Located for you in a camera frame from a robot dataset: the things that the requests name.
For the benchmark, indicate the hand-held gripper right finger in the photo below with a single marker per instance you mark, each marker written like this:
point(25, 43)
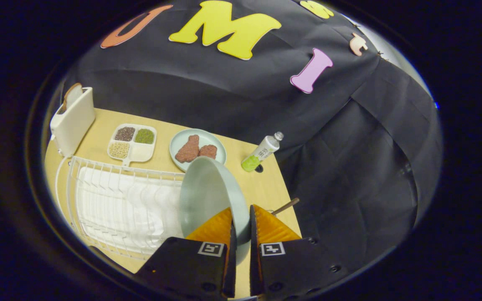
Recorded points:
point(291, 267)

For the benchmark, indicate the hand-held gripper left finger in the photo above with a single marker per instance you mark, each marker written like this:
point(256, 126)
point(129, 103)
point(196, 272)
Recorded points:
point(191, 267)

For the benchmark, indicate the brown bread slice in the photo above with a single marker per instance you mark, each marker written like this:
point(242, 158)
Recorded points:
point(73, 93)

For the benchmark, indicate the black backdrop cloth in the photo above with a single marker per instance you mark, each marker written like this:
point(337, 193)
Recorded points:
point(224, 92)

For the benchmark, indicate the cream divided grain tray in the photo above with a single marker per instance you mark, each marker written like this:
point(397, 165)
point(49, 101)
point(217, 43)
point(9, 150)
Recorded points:
point(138, 152)

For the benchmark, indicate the brown meat patty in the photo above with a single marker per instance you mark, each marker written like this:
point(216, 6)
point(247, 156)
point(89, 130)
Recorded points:
point(188, 149)
point(208, 151)

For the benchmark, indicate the cream toaster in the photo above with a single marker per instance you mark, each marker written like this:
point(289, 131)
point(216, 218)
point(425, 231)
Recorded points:
point(73, 125)

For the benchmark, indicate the clear green drink bottle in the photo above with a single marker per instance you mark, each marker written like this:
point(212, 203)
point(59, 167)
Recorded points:
point(262, 151)

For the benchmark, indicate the pale green meat dish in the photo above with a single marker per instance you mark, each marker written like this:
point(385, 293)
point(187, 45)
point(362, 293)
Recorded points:
point(182, 140)

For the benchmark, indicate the pale green plate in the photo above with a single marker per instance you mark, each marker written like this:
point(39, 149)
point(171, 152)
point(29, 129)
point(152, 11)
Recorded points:
point(207, 192)

